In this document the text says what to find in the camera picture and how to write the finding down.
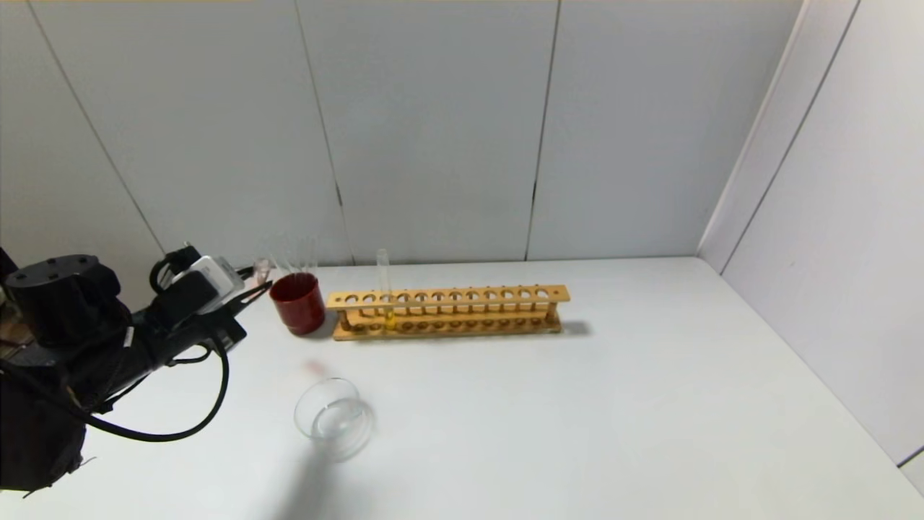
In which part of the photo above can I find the wooden test tube rack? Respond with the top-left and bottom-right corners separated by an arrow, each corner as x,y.
326,285 -> 571,342

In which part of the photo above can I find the clear glass beaker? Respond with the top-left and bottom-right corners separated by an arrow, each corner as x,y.
294,377 -> 376,457

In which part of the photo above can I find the test tube with yellow pigment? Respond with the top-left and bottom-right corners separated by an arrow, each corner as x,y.
374,249 -> 397,332

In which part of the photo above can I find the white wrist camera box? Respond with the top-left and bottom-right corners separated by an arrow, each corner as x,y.
186,254 -> 248,315

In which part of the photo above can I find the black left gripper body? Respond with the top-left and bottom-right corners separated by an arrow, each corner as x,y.
134,290 -> 247,368

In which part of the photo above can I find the dark red cup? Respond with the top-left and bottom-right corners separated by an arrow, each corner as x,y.
270,272 -> 327,337

